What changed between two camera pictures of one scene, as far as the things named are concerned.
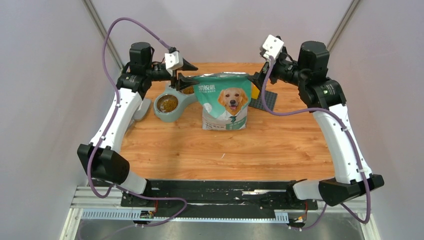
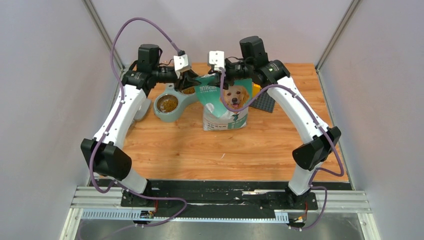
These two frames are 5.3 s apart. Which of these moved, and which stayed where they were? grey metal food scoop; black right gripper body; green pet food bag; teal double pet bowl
Moved: black right gripper body
Stayed: grey metal food scoop; teal double pet bowl; green pet food bag
